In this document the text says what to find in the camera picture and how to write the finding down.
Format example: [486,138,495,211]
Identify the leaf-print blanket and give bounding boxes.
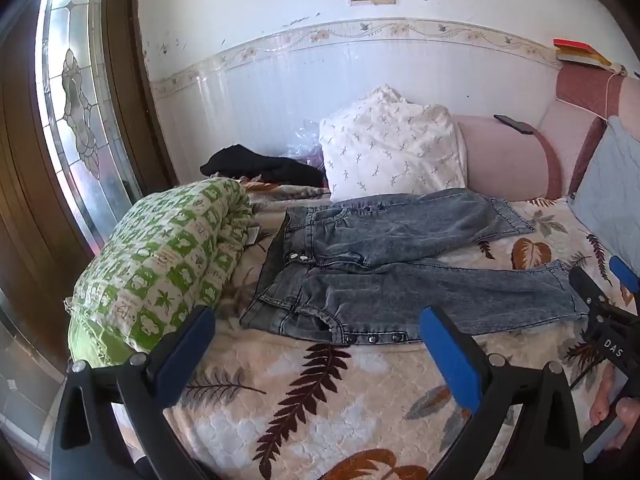
[115,182,640,480]

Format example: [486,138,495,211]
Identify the pink bolster cushion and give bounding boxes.
[452,114,561,201]

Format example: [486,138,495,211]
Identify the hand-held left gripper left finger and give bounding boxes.
[50,305,221,480]

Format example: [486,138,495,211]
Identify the person's right hand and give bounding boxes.
[590,362,640,450]

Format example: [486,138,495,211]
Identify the yellow book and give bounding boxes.
[556,46,613,67]

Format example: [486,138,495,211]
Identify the white cable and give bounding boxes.
[602,67,623,121]

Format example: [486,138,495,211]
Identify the white leaf-print pillow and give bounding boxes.
[318,84,468,203]

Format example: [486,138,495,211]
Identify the pink padded headboard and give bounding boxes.
[537,65,640,196]

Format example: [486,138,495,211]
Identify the grey denim pants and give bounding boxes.
[239,187,591,347]

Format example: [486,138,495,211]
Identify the black phone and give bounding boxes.
[493,114,535,135]

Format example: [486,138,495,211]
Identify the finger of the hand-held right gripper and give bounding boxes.
[609,255,640,313]
[569,266,608,313]

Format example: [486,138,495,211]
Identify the red book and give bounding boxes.
[552,38,598,53]

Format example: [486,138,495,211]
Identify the stained glass door window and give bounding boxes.
[34,0,143,256]

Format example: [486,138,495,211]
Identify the clear plastic bag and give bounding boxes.
[282,119,326,171]

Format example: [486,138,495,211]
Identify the wooden door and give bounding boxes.
[0,0,176,461]

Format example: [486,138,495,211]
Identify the black cloth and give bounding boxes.
[200,144,326,188]

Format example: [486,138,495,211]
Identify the green checked quilt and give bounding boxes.
[65,178,253,368]

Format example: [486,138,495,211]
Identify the light blue quilted pillow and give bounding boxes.
[567,116,640,281]

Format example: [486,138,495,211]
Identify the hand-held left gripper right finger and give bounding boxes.
[419,305,586,480]

